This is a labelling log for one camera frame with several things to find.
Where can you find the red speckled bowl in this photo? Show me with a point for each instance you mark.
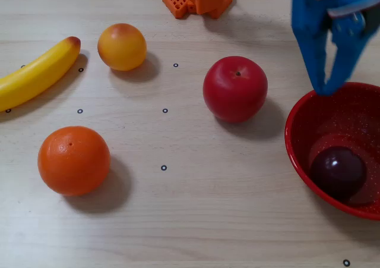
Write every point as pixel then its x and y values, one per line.
pixel 300 149

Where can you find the orange robot base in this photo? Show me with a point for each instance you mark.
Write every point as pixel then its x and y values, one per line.
pixel 175 2

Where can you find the dark purple plum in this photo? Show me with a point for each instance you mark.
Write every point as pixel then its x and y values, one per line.
pixel 338 173

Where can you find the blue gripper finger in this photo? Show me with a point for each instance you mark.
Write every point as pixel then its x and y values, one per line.
pixel 314 60
pixel 348 48

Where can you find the yellow banana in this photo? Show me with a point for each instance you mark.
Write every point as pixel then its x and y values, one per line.
pixel 32 76

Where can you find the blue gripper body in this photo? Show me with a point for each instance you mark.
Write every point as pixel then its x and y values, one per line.
pixel 312 21

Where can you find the red apple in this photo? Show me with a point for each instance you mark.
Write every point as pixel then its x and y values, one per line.
pixel 235 89

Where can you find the yellow orange peach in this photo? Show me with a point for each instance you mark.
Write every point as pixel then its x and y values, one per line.
pixel 122 47

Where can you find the orange fruit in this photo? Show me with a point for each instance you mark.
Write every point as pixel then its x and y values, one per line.
pixel 74 161

